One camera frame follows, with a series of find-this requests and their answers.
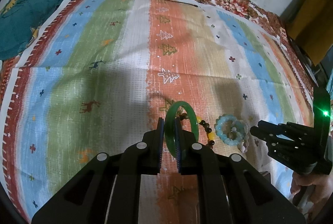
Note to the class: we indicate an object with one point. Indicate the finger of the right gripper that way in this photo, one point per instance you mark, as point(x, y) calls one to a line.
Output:
point(266, 133)
point(289, 127)

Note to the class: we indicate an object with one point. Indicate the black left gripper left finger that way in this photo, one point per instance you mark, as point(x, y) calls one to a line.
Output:
point(145, 157)

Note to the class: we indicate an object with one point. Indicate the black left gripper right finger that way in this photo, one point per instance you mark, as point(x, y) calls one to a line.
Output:
point(193, 158)

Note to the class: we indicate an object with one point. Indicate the green jade bangle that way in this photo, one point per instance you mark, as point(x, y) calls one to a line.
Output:
point(169, 124)

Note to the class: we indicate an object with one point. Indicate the person's right hand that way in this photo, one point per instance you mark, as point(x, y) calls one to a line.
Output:
point(322, 190)

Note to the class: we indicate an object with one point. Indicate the striped colourful mat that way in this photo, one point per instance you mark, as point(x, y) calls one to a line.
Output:
point(40, 157)

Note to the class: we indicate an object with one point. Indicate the yellow wooden furniture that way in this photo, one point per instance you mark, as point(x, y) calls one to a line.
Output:
point(312, 29)

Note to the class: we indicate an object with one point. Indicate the teal blanket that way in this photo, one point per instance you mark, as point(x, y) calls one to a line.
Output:
point(20, 23)

